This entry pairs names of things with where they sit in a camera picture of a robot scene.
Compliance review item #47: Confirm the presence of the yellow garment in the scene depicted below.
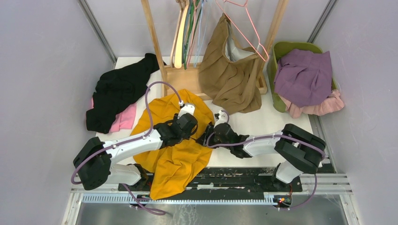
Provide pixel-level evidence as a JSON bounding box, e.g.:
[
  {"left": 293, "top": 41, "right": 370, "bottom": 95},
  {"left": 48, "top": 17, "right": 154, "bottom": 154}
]
[{"left": 131, "top": 89, "right": 214, "bottom": 200}]

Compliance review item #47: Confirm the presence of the tan pleated skirt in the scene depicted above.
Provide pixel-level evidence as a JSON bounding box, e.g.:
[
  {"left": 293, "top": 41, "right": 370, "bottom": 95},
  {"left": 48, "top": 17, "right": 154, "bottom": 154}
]
[{"left": 198, "top": 15, "right": 264, "bottom": 114}]

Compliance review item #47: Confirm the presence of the pink wire hanger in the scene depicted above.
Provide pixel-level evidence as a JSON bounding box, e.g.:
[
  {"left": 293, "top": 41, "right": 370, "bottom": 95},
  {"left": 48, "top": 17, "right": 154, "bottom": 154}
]
[
  {"left": 185, "top": 0, "right": 203, "bottom": 66},
  {"left": 215, "top": 0, "right": 270, "bottom": 62}
]

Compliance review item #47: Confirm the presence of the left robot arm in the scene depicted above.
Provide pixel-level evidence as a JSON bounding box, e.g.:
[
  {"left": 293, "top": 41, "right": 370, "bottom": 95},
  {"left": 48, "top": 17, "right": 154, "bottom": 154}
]
[{"left": 71, "top": 113, "right": 198, "bottom": 191}]

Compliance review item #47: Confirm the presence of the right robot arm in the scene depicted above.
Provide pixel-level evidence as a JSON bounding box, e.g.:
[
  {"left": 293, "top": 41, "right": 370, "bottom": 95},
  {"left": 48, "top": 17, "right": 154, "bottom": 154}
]
[{"left": 196, "top": 122, "right": 326, "bottom": 191}]

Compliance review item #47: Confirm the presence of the wooden hanger rack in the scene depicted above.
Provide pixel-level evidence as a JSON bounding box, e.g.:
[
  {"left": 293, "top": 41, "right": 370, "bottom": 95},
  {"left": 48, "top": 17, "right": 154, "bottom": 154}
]
[{"left": 141, "top": 0, "right": 289, "bottom": 100}]

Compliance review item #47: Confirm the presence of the beige wooden hanger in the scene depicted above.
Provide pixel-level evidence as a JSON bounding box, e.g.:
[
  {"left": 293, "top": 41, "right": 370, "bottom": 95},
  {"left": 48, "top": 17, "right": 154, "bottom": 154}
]
[{"left": 170, "top": 0, "right": 190, "bottom": 68}]

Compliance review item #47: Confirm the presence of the grey plastic hanger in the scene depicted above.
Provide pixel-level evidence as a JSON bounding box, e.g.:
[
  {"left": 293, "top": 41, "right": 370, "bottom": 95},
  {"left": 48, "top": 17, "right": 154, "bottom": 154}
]
[{"left": 182, "top": 0, "right": 193, "bottom": 58}]

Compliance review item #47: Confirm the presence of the green plastic hanger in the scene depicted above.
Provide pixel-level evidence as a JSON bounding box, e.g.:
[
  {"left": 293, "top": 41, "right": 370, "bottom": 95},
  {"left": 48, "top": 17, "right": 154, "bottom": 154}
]
[{"left": 182, "top": 3, "right": 193, "bottom": 69}]

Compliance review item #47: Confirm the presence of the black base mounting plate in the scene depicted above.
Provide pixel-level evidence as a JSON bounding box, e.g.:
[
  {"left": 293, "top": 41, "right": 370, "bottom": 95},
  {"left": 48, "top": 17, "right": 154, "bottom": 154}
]
[{"left": 117, "top": 166, "right": 303, "bottom": 201}]

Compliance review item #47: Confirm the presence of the black garment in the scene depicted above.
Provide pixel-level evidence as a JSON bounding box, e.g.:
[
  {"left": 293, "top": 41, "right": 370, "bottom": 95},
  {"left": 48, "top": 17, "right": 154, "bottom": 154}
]
[{"left": 85, "top": 53, "right": 159, "bottom": 126}]

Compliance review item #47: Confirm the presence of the purple garment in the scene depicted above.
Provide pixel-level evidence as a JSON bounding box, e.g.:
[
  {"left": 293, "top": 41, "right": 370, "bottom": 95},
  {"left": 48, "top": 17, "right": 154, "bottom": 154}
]
[{"left": 274, "top": 49, "right": 332, "bottom": 107}]

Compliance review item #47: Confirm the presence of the green plastic bin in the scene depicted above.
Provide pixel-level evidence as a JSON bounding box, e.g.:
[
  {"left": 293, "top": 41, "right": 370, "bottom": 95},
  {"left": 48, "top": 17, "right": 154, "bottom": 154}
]
[{"left": 267, "top": 41, "right": 336, "bottom": 113}]

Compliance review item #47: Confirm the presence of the light pink ruffled garment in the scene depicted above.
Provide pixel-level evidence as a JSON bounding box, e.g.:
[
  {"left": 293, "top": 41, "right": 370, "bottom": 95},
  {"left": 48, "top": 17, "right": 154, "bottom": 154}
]
[{"left": 281, "top": 90, "right": 345, "bottom": 119}]

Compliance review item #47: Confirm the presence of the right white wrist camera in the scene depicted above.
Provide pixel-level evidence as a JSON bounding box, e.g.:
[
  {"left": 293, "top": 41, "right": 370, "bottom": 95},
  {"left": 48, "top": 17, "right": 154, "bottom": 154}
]
[{"left": 214, "top": 109, "right": 230, "bottom": 127}]

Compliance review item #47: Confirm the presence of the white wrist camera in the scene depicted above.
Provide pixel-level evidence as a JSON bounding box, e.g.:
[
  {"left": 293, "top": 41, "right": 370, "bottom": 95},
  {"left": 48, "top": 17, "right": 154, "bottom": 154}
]
[
  {"left": 214, "top": 109, "right": 230, "bottom": 127},
  {"left": 177, "top": 101, "right": 195, "bottom": 119}
]

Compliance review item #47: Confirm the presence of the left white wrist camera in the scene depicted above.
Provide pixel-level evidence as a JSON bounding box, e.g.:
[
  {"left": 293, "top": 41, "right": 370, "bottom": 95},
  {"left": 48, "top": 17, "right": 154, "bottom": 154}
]
[{"left": 177, "top": 101, "right": 195, "bottom": 119}]

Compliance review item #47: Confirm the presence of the blue wire hanger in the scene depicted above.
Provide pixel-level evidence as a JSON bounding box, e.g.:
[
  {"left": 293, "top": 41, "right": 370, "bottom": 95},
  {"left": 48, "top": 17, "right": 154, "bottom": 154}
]
[{"left": 193, "top": 0, "right": 206, "bottom": 67}]

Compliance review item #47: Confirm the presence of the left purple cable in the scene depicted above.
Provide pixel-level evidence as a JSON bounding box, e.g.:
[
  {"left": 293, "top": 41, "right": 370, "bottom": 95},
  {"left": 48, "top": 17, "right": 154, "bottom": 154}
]
[{"left": 70, "top": 81, "right": 184, "bottom": 216}]

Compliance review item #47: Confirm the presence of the aluminium frame rail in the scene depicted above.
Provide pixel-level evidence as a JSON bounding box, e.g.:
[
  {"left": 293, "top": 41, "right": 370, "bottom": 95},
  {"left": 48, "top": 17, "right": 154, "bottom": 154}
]
[{"left": 61, "top": 174, "right": 360, "bottom": 225}]

